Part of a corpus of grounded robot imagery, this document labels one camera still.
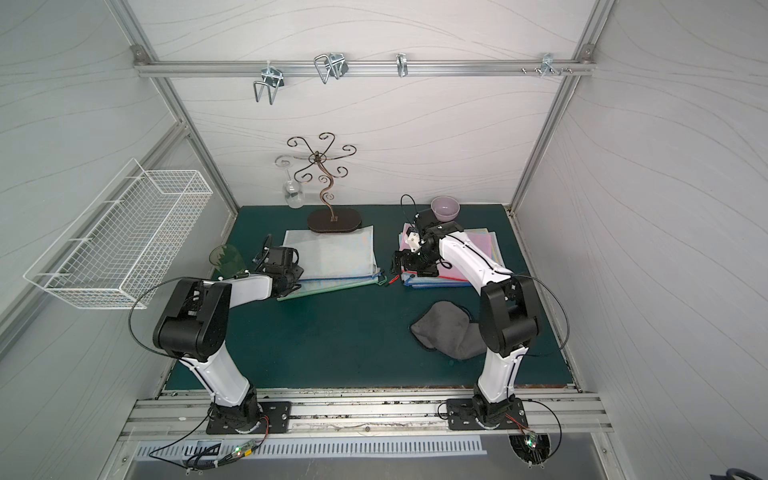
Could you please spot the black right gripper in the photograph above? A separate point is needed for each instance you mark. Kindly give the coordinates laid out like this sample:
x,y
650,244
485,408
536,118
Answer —
x,y
405,261

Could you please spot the metal bracket right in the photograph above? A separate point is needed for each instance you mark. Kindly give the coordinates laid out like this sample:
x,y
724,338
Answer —
x,y
547,67

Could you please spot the metal hook clamp left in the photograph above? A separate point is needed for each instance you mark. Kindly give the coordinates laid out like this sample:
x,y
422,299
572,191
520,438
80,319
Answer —
x,y
272,79

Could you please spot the green drinking glass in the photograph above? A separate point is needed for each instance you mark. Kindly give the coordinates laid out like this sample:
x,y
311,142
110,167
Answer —
x,y
227,261

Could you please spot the clear blue-zip document bag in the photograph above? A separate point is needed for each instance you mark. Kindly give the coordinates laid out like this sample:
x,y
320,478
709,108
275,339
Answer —
x,y
333,256

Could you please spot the pink mesh document bag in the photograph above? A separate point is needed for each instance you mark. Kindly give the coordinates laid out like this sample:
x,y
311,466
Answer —
x,y
463,261

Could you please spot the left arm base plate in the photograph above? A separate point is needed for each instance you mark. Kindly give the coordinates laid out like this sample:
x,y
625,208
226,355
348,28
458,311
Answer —
x,y
264,417

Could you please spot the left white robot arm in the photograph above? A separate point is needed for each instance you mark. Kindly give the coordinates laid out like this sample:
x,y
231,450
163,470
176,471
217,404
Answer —
x,y
194,324

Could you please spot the white wire basket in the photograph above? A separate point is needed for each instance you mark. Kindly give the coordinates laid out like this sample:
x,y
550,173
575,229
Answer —
x,y
125,241

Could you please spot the metal hook clamp middle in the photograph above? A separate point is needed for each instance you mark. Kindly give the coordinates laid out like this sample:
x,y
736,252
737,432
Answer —
x,y
331,65

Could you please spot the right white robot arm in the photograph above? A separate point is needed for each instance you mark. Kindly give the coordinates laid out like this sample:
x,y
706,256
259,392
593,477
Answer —
x,y
508,312

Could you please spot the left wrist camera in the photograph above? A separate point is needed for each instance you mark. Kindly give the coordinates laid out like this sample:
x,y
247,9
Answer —
x,y
280,257

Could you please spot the metal ring clamp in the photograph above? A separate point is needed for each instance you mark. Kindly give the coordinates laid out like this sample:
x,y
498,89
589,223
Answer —
x,y
402,65

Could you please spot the purple bowl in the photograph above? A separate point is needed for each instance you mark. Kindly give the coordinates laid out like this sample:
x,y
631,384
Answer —
x,y
445,208

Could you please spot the grey microfibre cloth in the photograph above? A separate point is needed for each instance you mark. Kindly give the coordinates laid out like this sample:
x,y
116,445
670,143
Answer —
x,y
448,328

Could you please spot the hanging wine glass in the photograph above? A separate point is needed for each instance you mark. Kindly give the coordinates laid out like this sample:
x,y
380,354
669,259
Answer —
x,y
291,188

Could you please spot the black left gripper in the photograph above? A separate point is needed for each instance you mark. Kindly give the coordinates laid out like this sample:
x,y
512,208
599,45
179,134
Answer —
x,y
285,274

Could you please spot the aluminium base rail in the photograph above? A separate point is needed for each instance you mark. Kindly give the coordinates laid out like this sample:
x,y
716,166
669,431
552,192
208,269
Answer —
x,y
363,412

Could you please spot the bronze scroll stand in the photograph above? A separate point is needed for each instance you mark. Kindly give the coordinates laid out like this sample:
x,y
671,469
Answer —
x,y
333,219

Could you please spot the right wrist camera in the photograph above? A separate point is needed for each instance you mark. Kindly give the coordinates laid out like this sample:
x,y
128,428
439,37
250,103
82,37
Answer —
x,y
426,231

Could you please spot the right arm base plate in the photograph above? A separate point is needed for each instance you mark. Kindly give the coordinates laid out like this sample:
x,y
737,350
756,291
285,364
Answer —
x,y
474,414

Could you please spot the green mesh document bag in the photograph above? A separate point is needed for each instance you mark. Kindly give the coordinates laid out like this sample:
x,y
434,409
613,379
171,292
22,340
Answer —
x,y
321,286

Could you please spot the aluminium top rail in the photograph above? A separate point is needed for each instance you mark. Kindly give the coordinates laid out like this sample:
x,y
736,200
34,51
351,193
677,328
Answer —
x,y
357,68

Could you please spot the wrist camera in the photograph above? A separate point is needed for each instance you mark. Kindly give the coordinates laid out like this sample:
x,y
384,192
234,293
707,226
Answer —
x,y
280,257
426,231

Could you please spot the metal hook clamp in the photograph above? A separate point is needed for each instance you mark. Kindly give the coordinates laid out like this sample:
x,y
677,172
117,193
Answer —
x,y
331,65
272,79

